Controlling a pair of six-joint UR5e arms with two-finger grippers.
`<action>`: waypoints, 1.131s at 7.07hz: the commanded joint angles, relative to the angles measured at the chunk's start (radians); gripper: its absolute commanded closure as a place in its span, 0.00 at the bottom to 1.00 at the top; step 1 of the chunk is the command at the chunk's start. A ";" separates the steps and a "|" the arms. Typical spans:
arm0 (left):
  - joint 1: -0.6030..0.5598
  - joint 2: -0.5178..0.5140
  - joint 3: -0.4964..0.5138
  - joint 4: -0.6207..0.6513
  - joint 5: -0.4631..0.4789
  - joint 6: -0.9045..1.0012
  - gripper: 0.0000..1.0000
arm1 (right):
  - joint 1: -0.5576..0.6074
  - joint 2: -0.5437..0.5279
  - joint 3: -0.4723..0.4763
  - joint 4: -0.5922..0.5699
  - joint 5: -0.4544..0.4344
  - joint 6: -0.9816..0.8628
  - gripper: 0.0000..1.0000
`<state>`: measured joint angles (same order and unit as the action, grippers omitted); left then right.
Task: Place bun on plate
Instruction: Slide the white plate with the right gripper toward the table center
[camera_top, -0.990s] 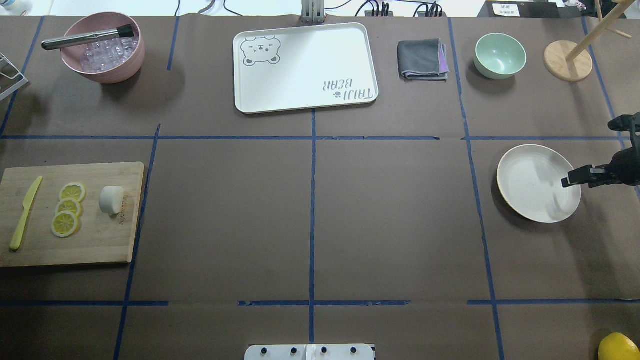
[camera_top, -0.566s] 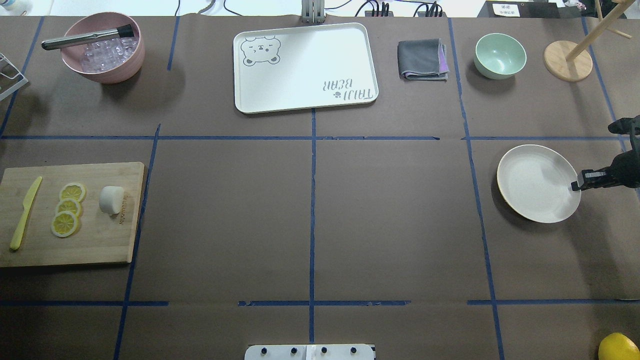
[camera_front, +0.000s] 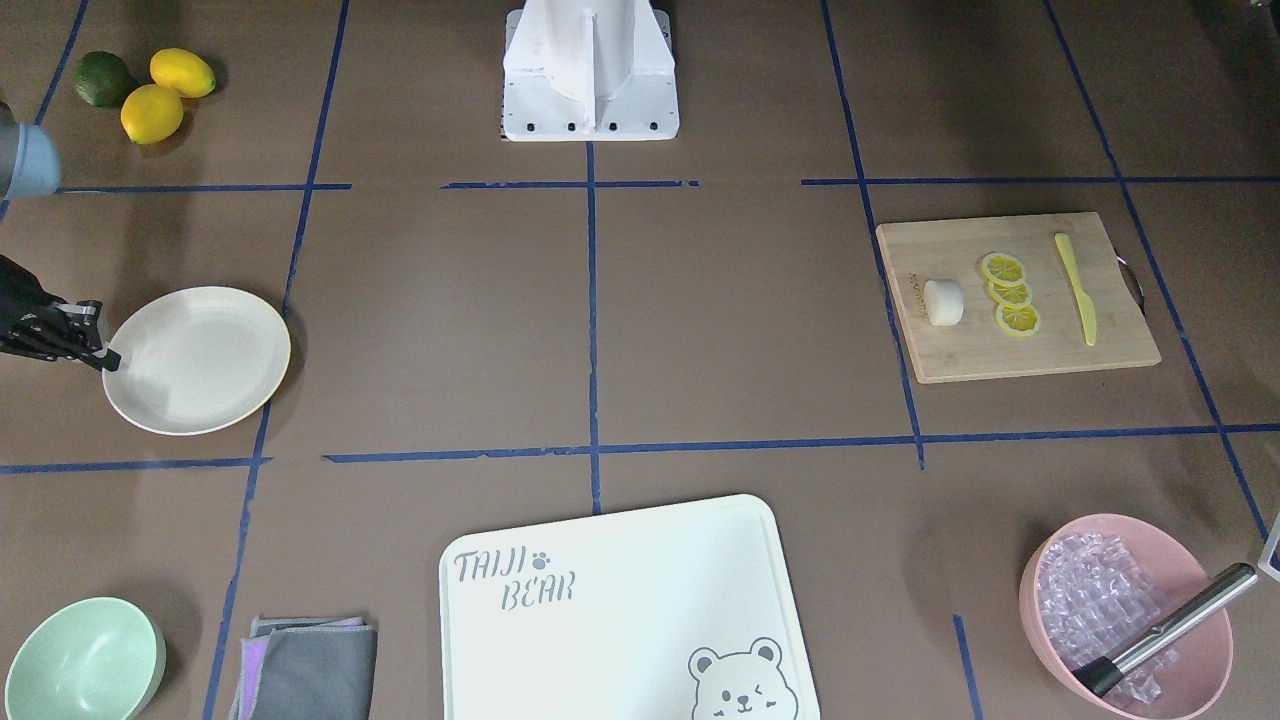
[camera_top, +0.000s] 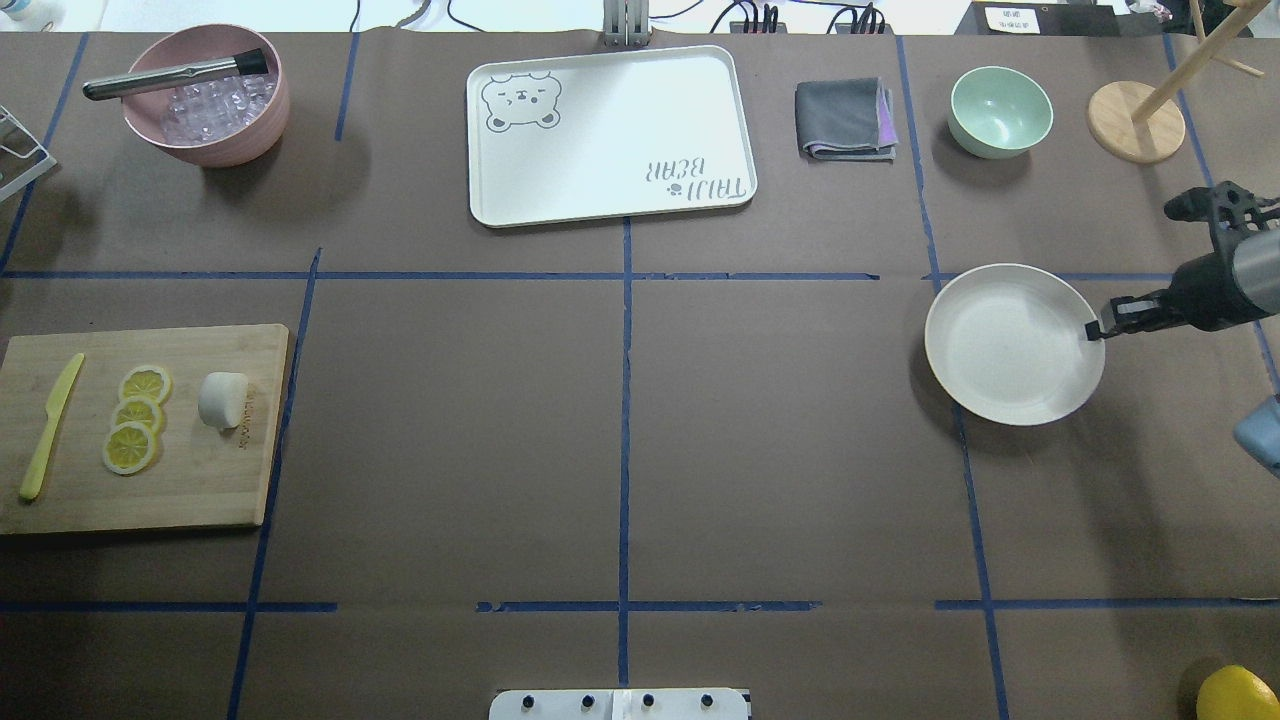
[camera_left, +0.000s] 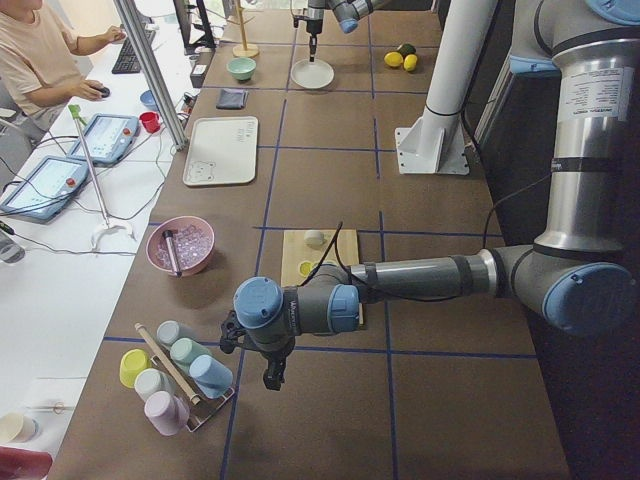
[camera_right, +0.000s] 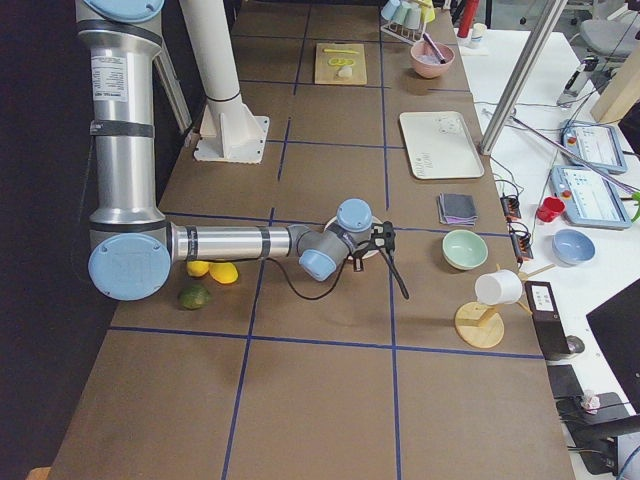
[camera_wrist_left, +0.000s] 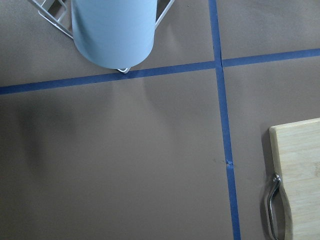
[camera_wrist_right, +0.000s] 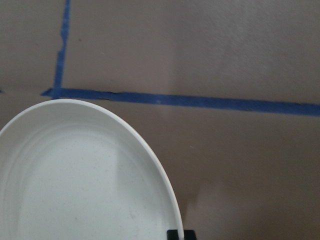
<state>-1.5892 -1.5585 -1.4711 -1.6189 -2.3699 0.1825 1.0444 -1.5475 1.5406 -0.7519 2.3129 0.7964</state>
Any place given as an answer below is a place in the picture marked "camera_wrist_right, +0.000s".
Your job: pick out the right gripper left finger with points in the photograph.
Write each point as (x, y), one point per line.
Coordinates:
(173, 235)

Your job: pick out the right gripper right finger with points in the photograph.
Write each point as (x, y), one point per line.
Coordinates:
(189, 234)

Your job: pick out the beige round plate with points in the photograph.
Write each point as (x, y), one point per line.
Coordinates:
(72, 170)

